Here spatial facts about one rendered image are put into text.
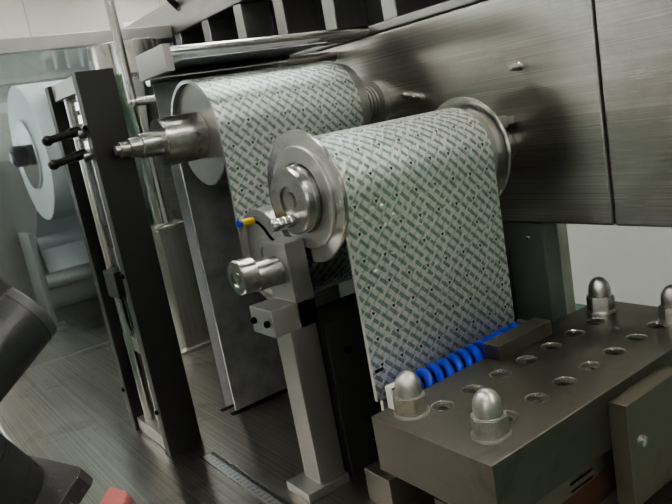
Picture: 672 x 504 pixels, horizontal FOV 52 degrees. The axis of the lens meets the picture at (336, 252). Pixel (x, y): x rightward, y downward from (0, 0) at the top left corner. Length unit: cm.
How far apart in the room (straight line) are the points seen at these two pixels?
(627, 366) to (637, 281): 300
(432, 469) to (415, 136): 36
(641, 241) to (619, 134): 283
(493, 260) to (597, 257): 299
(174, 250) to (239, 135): 56
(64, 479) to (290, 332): 35
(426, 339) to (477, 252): 13
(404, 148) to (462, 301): 20
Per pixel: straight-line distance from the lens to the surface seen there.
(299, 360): 79
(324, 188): 71
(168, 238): 142
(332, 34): 109
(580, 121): 89
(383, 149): 75
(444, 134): 82
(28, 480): 50
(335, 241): 72
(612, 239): 377
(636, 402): 73
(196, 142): 93
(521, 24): 93
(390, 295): 75
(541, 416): 68
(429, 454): 66
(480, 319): 86
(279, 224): 73
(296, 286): 76
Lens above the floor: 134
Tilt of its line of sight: 12 degrees down
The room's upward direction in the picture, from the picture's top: 10 degrees counter-clockwise
